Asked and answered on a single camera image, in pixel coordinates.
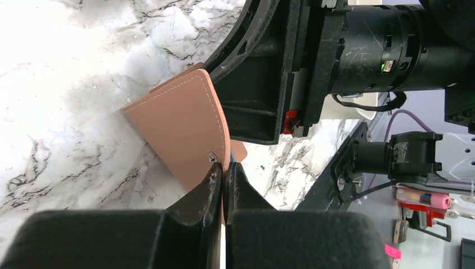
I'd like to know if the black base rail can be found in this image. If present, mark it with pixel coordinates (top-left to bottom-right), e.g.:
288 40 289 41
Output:
295 122 368 211

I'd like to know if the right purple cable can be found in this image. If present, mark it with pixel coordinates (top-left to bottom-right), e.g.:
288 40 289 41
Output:
367 109 435 190

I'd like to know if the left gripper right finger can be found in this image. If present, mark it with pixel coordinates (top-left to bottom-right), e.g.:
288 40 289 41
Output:
223 163 389 268

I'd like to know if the brown leather card holder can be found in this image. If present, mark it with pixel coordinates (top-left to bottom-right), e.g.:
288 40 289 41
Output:
122 63 248 192

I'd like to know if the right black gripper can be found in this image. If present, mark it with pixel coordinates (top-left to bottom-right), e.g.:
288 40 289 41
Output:
204 1 351 145

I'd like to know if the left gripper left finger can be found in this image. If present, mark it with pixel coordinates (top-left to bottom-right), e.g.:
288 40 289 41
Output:
1 163 222 268

